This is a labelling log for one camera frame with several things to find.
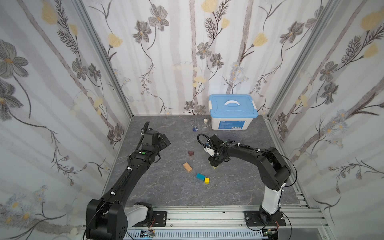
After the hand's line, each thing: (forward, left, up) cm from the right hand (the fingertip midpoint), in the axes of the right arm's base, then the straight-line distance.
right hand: (215, 157), depth 93 cm
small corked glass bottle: (+27, +6, -3) cm, 27 cm away
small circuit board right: (-39, -26, -3) cm, 47 cm away
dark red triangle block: (+4, +16, -4) cm, 17 cm away
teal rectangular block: (-12, +9, -2) cm, 15 cm away
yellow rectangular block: (-6, 0, -3) cm, 6 cm away
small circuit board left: (-41, +35, -1) cm, 54 cm away
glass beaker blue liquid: (+25, +14, +1) cm, 29 cm away
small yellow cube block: (-14, +6, -1) cm, 15 cm away
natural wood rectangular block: (-7, +17, -1) cm, 19 cm away
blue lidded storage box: (+30, -12, +11) cm, 34 cm away
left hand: (+4, +32, +14) cm, 35 cm away
